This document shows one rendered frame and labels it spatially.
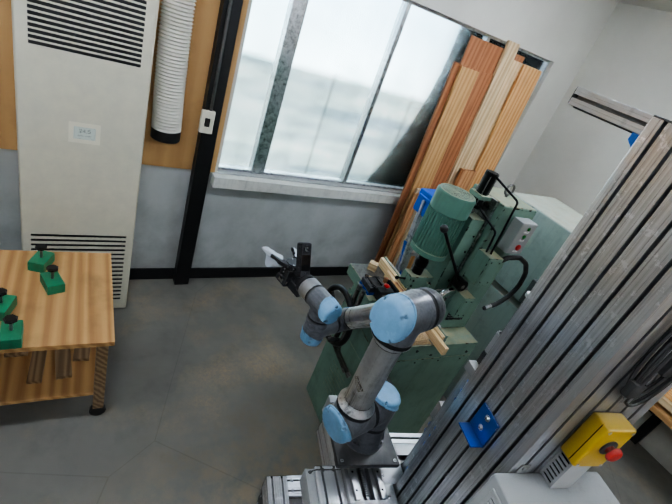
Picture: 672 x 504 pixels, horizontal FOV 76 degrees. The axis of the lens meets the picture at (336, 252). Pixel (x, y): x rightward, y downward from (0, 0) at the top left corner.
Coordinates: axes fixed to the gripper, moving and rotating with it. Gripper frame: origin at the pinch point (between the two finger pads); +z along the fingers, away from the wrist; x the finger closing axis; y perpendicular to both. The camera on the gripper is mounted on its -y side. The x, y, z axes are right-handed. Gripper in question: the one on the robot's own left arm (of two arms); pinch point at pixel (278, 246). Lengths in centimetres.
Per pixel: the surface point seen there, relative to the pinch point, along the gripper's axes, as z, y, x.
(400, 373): -31, 52, 79
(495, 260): -34, -18, 91
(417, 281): -14, 9, 78
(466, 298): -34, 4, 89
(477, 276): -32, -8, 89
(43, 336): 49, 78, -52
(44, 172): 120, 40, -45
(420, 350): -38, 28, 67
